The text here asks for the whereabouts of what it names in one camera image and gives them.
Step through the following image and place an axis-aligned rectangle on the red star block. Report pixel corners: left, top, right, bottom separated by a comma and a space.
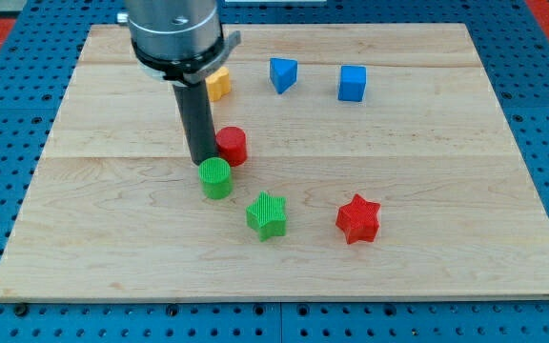
335, 193, 381, 245

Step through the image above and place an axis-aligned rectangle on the green star block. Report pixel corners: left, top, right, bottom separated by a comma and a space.
246, 192, 287, 242

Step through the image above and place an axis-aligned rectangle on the yellow heart block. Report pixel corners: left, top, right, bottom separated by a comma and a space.
205, 67, 232, 102

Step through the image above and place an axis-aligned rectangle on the green cylinder block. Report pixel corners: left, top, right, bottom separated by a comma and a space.
198, 157, 233, 200

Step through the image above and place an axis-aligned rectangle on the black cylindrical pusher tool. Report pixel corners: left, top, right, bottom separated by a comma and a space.
173, 81, 218, 165

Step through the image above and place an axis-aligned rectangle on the red cylinder block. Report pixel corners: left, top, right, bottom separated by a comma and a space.
215, 126, 247, 167

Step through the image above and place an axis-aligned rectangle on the blue cube block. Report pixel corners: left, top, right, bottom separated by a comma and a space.
337, 65, 367, 102

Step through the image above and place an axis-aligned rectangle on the light wooden board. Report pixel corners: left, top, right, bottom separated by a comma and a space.
0, 24, 549, 303

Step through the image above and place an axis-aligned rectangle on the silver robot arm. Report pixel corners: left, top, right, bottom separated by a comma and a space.
116, 0, 241, 165

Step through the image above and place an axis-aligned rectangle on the blue triangle block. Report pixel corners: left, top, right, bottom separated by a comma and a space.
270, 57, 298, 94

